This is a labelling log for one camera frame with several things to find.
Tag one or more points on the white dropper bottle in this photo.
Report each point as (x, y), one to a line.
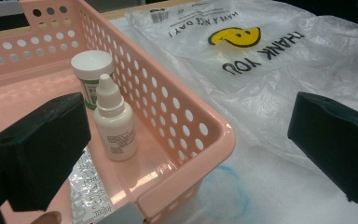
(115, 127)

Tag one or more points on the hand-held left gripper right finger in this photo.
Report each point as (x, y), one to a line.
(338, 146)

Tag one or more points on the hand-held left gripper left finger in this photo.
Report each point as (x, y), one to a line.
(40, 149)

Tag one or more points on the white board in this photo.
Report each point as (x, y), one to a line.
(276, 193)

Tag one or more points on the silver foil blister pack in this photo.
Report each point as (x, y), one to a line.
(88, 186)

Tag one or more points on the clear printed plastic bag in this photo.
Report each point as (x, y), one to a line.
(307, 77)

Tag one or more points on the pink perforated plastic basket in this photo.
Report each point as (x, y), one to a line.
(18, 90)

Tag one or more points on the white capped medicine bottle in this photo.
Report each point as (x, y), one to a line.
(91, 63)

